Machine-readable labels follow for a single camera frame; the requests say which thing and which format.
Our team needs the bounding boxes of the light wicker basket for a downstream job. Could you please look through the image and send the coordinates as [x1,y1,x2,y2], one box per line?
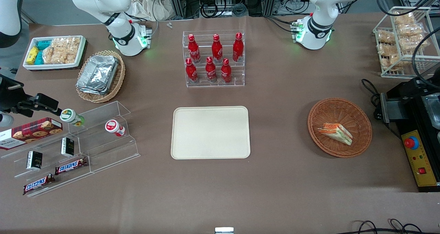
[76,50,126,103]

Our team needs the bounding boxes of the red cola bottle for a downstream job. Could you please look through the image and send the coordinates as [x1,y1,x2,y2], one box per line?
[232,32,244,63]
[205,57,218,83]
[187,34,201,64]
[220,58,232,83]
[211,34,223,64]
[185,58,199,84]

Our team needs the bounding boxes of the bag of rice crackers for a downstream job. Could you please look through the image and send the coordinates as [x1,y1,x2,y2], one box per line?
[52,37,81,52]
[43,47,79,65]

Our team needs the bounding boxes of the black power cable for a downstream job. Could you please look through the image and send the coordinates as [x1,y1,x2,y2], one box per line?
[361,79,384,121]

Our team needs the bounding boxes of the triangle sandwich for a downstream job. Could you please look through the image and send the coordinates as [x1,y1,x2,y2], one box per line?
[317,123,353,146]

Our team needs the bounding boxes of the Snickers bar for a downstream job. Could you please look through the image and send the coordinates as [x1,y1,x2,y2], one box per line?
[55,157,88,175]
[23,174,56,196]

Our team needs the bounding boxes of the green lid cup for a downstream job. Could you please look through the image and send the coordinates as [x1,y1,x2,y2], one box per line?
[60,109,85,127]

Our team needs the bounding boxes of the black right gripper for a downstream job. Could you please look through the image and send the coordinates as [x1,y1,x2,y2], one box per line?
[0,74,63,118]

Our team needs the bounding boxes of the black machine with yellow panel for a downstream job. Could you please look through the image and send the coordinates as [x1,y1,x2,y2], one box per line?
[379,67,440,193]

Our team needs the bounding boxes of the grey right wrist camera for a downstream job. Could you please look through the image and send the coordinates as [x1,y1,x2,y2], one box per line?
[0,113,15,128]

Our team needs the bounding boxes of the clear acrylic stepped shelf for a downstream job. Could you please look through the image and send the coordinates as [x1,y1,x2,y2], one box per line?
[0,101,141,198]

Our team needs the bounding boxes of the stack of foil trays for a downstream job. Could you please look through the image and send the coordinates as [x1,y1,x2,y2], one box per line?
[76,55,119,96]

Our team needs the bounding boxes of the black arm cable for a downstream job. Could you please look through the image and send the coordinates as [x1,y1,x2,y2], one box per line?
[376,0,440,16]
[412,36,440,79]

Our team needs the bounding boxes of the black base cables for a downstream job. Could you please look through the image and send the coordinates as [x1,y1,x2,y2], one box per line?
[264,13,300,34]

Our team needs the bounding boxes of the white snack bin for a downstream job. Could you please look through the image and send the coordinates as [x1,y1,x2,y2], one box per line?
[23,35,87,71]

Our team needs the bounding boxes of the yellow snack pack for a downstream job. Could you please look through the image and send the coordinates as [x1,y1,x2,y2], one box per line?
[26,46,40,65]

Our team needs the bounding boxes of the clear acrylic bottle rack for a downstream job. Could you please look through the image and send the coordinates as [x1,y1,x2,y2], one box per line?
[182,30,245,88]

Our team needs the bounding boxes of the white wire rack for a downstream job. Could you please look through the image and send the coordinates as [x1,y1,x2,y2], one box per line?
[373,6,440,79]

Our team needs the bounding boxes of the red emergency stop button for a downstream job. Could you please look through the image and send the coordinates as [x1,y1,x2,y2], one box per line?
[404,136,420,151]

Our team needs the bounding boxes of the small black box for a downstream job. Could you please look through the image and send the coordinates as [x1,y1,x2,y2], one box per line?
[61,137,75,157]
[26,151,43,170]

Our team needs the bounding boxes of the brown wicker basket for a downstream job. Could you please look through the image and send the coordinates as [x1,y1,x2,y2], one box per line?
[307,97,373,158]

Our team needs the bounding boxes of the red lid cup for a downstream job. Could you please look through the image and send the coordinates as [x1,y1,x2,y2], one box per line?
[105,120,126,137]

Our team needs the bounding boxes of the beige cloth bag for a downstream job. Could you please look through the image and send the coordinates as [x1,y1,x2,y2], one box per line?
[128,0,176,22]

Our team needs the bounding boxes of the bag of fried snacks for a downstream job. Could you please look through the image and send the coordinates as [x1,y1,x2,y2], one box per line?
[380,54,402,70]
[376,30,396,44]
[393,11,416,25]
[396,23,424,37]
[377,43,399,56]
[399,35,428,52]

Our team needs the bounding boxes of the red tartan cookie box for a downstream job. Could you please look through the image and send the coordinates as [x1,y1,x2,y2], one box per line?
[0,118,63,151]

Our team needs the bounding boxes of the black floor cables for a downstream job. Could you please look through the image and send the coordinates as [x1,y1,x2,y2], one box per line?
[346,219,424,234]

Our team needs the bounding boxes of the aluminium frame rack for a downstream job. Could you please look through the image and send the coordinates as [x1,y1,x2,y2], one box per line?
[165,0,310,19]

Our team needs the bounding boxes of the beige plastic tray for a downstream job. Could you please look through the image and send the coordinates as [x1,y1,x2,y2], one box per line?
[171,106,251,159]

